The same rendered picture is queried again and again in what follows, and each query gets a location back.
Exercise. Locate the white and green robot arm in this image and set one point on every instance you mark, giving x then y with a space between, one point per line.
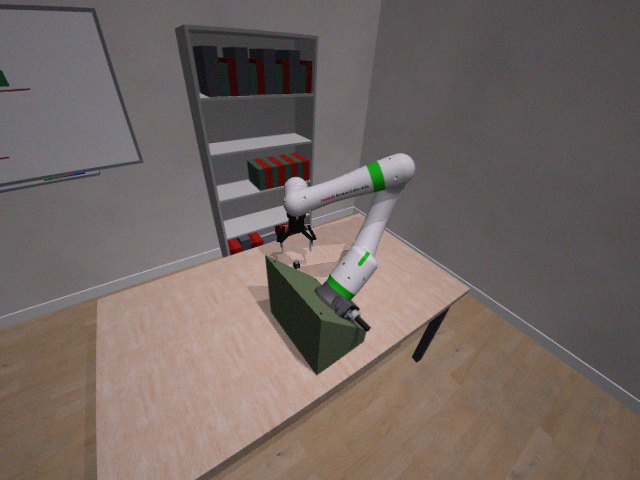
358 265

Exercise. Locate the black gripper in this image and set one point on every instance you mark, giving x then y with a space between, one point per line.
296 229

